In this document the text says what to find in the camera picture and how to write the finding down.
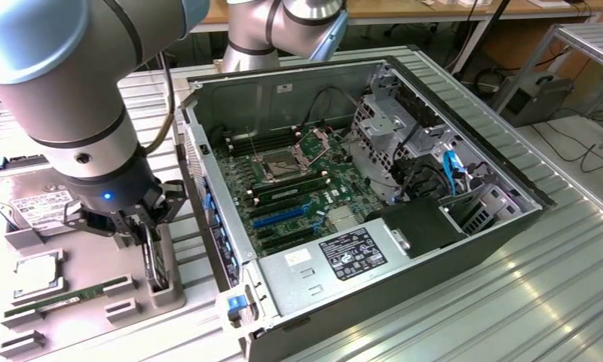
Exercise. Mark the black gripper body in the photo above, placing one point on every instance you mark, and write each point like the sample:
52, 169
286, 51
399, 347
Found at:
108, 188

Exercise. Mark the black graphics card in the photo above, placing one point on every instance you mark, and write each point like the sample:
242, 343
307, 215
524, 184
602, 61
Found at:
156, 260

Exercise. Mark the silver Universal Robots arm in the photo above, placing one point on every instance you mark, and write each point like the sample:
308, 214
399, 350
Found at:
55, 75

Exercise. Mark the grey parts rack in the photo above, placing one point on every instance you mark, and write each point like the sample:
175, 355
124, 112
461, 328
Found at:
95, 271

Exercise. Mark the silver hard disk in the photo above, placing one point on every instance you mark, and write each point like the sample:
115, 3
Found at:
26, 196

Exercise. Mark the silver CPU chip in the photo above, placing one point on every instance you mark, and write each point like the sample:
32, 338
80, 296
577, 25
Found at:
38, 275

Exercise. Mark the black expansion slot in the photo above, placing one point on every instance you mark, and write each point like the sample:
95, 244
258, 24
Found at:
276, 210
287, 241

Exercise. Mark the blue expansion slot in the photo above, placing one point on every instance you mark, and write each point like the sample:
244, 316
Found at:
279, 218

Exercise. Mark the thin metal locking lever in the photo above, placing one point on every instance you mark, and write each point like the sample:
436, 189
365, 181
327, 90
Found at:
255, 149

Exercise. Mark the black RAM slot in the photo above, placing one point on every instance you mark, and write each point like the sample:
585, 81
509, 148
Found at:
262, 136
264, 148

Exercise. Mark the CPU socket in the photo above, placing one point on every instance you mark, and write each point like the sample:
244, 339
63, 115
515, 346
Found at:
280, 164

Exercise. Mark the installed green RAM stick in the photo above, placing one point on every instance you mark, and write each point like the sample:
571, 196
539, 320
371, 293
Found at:
292, 188

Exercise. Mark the blue case latch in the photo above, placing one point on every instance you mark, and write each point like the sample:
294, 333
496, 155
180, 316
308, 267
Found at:
236, 303

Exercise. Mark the metal socket cover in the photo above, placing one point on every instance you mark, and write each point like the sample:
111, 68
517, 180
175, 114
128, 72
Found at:
314, 145

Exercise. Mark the green motherboard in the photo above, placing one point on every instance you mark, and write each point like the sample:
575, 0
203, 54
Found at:
332, 184

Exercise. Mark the grey power supply unit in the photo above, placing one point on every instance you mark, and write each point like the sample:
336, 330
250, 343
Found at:
302, 279

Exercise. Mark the silver chipset heatsink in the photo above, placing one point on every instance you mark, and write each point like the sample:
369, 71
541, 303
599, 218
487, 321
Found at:
345, 219

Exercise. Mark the silver metal disk bay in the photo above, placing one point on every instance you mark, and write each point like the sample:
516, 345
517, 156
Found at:
383, 132

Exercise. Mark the black plastic fan shroud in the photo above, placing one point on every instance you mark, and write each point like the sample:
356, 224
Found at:
423, 226

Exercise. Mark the black open PC case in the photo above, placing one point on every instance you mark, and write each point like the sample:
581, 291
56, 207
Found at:
483, 124

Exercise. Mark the wooden desk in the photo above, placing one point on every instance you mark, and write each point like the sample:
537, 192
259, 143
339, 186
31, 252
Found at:
423, 11

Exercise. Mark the grey box unit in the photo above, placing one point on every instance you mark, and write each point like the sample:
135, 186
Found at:
536, 100

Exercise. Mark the aluminium frame table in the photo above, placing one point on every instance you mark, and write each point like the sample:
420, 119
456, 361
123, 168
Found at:
584, 41

